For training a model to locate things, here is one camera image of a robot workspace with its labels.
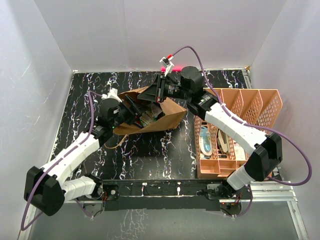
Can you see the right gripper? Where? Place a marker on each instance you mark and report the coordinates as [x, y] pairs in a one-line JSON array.
[[151, 95]]

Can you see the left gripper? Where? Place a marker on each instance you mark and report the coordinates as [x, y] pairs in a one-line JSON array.
[[134, 110]]

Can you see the brown paper bag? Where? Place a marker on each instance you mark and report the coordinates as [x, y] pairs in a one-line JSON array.
[[172, 115]]

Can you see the green white snack bag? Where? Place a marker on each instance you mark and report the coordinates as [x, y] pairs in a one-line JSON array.
[[151, 114]]

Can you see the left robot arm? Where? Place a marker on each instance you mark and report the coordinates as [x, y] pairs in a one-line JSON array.
[[47, 188]]

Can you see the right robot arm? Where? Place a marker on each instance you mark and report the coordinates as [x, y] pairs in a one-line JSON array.
[[264, 150]]

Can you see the pink tape strip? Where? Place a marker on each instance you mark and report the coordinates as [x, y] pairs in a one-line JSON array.
[[175, 69]]

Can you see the blue white toothbrush pack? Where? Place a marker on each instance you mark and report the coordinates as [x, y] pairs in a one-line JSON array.
[[205, 142]]

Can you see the beige stapler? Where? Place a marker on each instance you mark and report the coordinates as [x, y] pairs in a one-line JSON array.
[[223, 142]]

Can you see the pink plastic desk organizer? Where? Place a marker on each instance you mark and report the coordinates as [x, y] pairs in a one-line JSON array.
[[259, 107]]

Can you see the white card packet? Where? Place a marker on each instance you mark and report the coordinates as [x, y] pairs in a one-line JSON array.
[[240, 154]]

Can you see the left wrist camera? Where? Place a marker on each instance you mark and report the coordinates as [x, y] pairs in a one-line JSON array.
[[112, 94]]

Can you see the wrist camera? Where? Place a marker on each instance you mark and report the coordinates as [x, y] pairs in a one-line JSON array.
[[167, 64], [112, 94]]

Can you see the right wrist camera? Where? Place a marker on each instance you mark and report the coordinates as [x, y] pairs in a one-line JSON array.
[[167, 64]]

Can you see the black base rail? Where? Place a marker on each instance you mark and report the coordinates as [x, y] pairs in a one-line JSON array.
[[170, 194]]

